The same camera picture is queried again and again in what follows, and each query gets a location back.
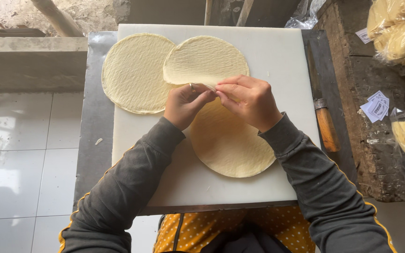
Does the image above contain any person's right hand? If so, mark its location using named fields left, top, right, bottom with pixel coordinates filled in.
left=215, top=75, right=283, bottom=133

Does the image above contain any person's left hand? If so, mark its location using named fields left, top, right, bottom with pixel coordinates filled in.
left=163, top=83, right=218, bottom=131

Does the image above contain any thin round dough sheet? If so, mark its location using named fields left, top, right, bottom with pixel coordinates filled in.
left=101, top=33, right=179, bottom=115
left=163, top=35, right=250, bottom=91

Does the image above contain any stack of round dough sheets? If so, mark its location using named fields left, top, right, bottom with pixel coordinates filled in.
left=189, top=98, right=277, bottom=179

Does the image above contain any white plastic cutting board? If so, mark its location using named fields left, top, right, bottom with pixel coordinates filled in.
left=111, top=24, right=321, bottom=207

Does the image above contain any steel work table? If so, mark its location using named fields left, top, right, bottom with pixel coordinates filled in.
left=73, top=30, right=360, bottom=216

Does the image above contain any thin wooden slat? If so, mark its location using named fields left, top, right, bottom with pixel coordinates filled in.
left=236, top=0, right=255, bottom=27
left=204, top=0, right=213, bottom=26

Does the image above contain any crumpled clear plastic bag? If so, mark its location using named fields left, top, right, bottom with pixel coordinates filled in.
left=285, top=0, right=327, bottom=30

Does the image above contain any rough wooden bench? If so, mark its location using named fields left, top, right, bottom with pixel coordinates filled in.
left=314, top=0, right=405, bottom=203

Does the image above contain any pile of white paper labels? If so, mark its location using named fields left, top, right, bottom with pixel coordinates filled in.
left=360, top=90, right=390, bottom=124

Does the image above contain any yellow dotted garment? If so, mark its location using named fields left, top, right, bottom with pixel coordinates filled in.
left=153, top=205, right=316, bottom=253

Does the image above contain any single white paper label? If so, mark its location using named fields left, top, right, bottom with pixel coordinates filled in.
left=355, top=28, right=373, bottom=45

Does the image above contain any thick wooden pole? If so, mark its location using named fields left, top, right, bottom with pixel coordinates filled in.
left=30, top=0, right=84, bottom=38

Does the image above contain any grey concrete ledge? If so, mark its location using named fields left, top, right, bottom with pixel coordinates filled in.
left=0, top=28, right=89, bottom=94

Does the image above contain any wooden handled knife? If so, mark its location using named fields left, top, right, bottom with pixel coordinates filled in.
left=304, top=41, right=341, bottom=153

